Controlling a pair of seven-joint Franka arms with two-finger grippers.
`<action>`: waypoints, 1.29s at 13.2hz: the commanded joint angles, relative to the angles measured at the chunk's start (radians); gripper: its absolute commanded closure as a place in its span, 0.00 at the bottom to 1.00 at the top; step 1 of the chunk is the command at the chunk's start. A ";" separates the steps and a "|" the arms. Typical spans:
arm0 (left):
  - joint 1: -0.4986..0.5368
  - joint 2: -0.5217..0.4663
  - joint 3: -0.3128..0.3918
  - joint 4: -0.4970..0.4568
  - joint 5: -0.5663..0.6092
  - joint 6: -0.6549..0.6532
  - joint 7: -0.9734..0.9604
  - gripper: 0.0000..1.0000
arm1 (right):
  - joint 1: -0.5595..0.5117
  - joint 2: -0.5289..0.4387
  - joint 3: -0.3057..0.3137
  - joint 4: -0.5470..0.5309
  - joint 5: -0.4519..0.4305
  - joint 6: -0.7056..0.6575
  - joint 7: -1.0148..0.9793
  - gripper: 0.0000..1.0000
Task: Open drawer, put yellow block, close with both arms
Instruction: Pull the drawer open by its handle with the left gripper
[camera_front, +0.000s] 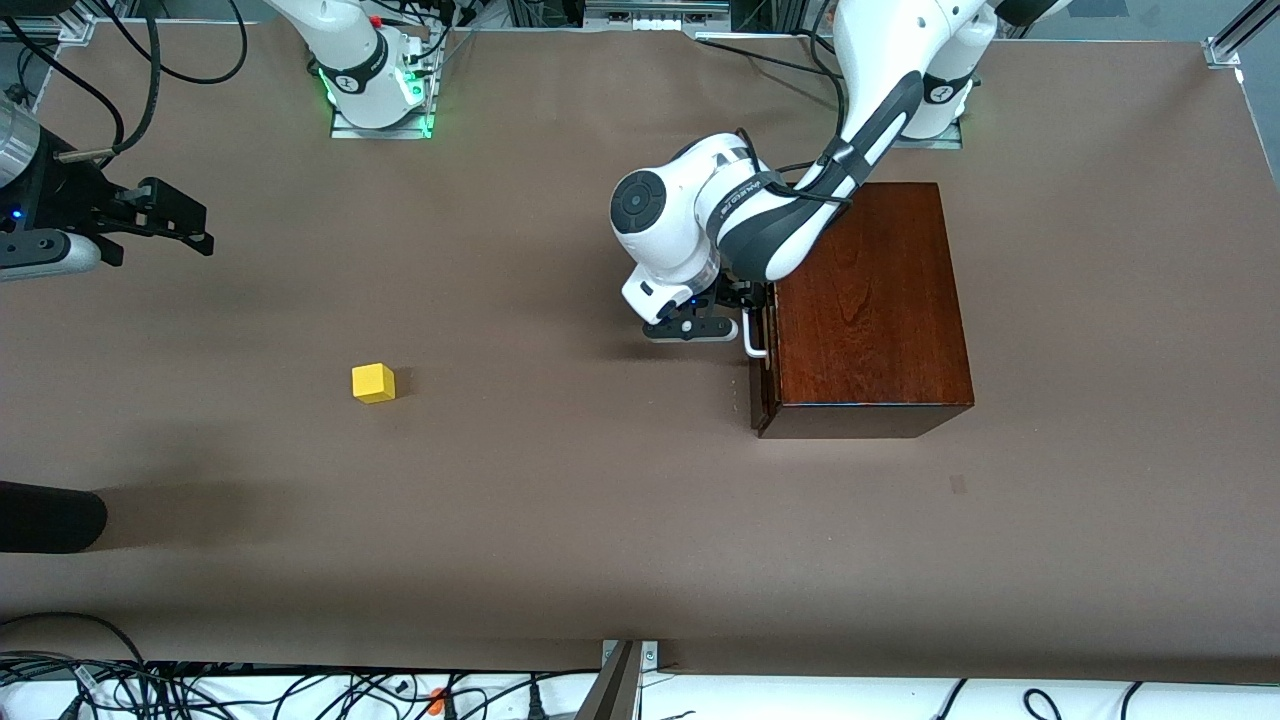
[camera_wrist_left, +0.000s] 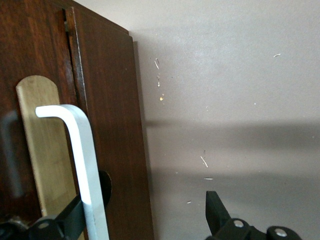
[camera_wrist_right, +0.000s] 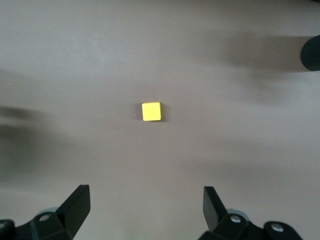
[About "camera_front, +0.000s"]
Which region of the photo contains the light wood drawer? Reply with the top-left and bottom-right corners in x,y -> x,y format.
750,300 -> 779,436

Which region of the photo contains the yellow block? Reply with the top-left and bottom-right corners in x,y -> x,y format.
351,363 -> 397,405

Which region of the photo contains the dark brown wooden cabinet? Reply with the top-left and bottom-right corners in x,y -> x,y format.
750,182 -> 976,439

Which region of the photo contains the black cylinder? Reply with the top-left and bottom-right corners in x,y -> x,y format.
0,480 -> 108,554

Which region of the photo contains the white power strip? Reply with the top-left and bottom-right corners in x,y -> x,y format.
585,0 -> 731,31

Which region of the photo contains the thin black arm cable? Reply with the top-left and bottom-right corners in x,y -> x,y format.
0,18 -> 128,151

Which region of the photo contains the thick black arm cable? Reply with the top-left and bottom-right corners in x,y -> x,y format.
55,0 -> 166,163

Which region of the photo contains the aluminium frame profile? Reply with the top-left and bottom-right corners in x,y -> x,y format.
0,10 -> 101,46
1205,0 -> 1280,69

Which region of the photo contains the looping black cable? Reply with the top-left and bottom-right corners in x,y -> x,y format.
95,0 -> 248,85

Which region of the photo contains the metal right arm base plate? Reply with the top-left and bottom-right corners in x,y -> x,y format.
330,40 -> 435,141

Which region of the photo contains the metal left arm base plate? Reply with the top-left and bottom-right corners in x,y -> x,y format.
895,120 -> 964,151

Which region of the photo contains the long black table cable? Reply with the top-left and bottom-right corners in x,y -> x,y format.
695,35 -> 846,81

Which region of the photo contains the arched black cable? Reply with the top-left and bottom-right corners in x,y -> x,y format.
0,612 -> 149,669

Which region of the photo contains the aluminium table bracket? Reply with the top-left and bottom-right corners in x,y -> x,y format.
575,640 -> 661,720

